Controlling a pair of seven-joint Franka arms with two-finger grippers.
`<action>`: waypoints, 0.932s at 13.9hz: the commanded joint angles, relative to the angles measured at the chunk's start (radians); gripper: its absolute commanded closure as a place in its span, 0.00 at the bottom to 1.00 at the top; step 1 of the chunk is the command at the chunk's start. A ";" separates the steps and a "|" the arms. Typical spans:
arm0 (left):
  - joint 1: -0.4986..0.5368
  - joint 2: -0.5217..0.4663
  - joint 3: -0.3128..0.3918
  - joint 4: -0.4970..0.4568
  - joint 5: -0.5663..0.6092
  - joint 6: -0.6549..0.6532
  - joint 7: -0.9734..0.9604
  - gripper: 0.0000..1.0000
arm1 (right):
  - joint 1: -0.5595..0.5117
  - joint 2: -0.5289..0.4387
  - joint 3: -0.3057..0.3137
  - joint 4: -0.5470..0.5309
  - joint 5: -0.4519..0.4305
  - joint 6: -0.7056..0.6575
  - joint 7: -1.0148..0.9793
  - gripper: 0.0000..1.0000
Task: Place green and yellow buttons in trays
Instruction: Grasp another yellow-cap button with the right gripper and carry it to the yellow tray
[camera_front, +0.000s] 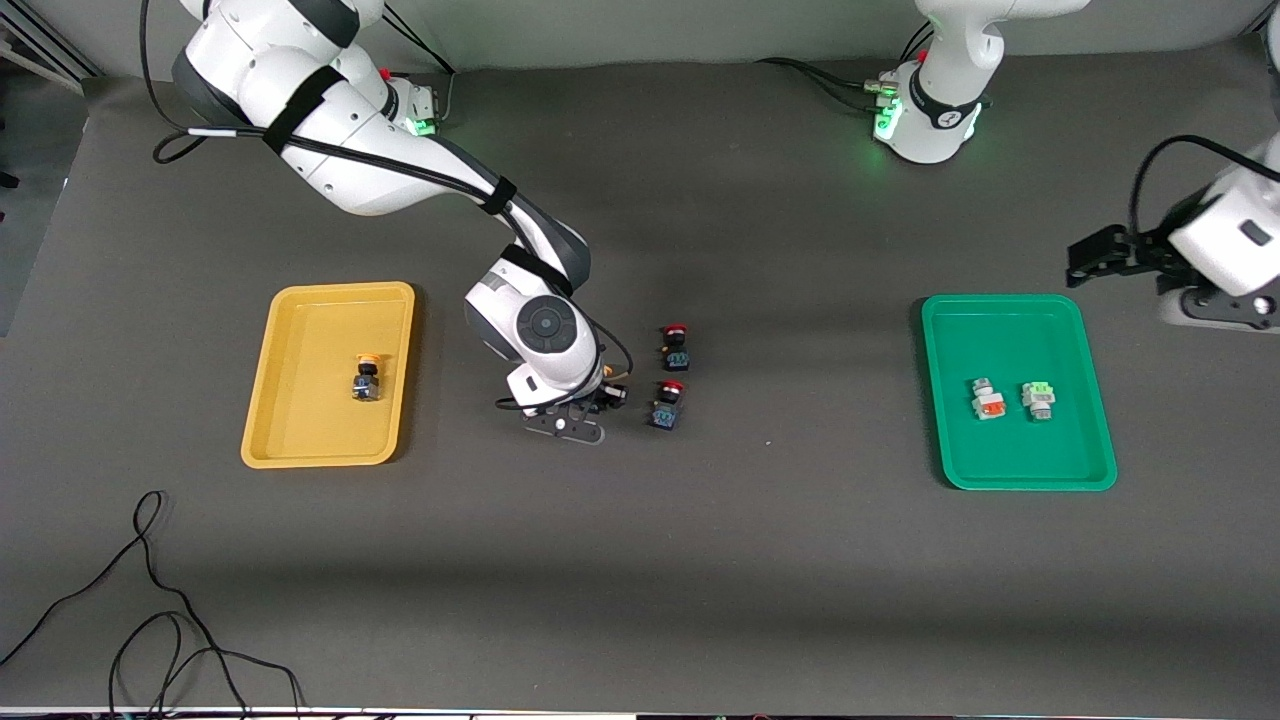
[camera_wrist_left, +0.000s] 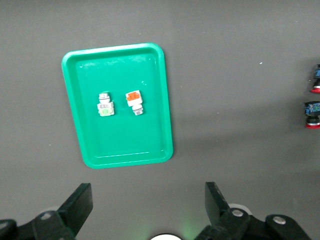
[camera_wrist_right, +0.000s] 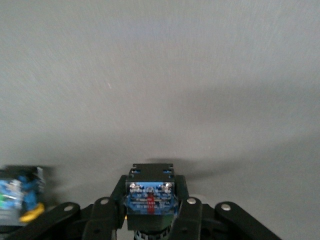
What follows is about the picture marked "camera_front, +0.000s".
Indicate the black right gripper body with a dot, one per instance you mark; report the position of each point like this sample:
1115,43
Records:
590,398

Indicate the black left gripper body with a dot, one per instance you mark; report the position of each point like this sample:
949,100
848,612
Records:
1143,252

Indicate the green button orange contact block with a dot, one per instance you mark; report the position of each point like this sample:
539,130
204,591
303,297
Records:
990,408

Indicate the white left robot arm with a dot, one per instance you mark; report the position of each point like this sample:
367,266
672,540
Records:
940,110

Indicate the dark grey table mat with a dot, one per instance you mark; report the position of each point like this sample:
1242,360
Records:
640,560

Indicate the green plastic tray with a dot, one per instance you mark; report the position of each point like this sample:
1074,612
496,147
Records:
960,460

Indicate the yellow plastic tray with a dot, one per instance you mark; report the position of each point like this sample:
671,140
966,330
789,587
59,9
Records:
310,430

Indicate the red push button switch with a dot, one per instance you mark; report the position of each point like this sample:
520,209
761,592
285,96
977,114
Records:
678,355
666,412

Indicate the grey metal frame rail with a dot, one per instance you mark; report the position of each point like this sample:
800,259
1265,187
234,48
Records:
40,50

